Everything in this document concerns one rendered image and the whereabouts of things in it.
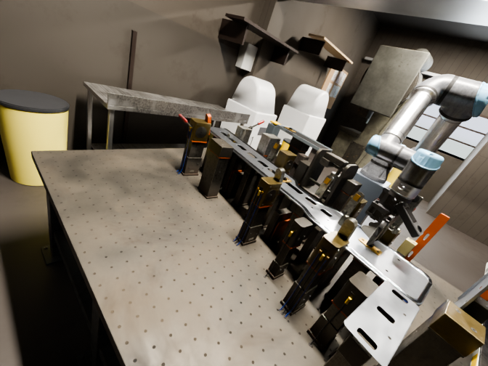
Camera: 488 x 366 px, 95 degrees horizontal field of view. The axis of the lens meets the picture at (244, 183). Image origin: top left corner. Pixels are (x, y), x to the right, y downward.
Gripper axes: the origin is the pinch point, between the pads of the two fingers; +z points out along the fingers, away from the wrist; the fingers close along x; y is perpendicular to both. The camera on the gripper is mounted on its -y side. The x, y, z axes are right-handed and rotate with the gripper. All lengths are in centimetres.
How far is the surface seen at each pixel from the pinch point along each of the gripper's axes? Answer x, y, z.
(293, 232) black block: 20.6, 19.6, 6.9
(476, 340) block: 17.3, -30.0, -3.3
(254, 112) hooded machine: -138, 231, 9
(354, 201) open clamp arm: -14.7, 17.5, -3.8
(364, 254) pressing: 8.0, -1.3, 2.2
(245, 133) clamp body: -16, 102, -1
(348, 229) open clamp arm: 18.0, 5.2, -6.3
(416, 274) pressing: -5.0, -15.3, 2.3
